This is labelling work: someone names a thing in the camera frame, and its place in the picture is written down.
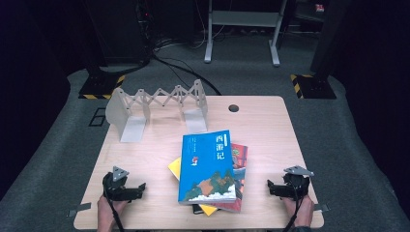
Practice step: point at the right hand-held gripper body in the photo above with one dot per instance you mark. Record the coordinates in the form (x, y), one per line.
(296, 185)

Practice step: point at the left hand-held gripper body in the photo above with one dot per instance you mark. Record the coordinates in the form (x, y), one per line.
(116, 190)

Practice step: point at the red illustrated book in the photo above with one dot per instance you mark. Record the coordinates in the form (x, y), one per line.
(241, 161)

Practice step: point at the yellow book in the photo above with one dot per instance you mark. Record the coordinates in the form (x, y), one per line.
(175, 167)

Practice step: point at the white expandable book rack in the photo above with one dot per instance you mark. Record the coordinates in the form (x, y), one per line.
(129, 129)

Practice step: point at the blue paperback book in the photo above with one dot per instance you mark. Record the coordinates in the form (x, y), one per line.
(208, 164)

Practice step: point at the person's left hand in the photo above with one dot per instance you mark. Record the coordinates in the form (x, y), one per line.
(108, 212)

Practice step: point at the person's right hand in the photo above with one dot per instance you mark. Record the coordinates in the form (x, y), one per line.
(301, 211)

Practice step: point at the grey tape strip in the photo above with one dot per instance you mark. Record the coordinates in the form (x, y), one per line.
(79, 208)
(322, 207)

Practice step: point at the black stand with striped base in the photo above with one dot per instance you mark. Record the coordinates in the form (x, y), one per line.
(100, 87)
(317, 87)

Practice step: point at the black cabinet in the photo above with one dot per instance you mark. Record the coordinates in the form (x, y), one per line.
(119, 32)

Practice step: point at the red and white box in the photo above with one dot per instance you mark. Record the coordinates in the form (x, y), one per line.
(319, 7)

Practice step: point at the white metal desk frame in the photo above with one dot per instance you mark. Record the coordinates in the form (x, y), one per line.
(245, 18)

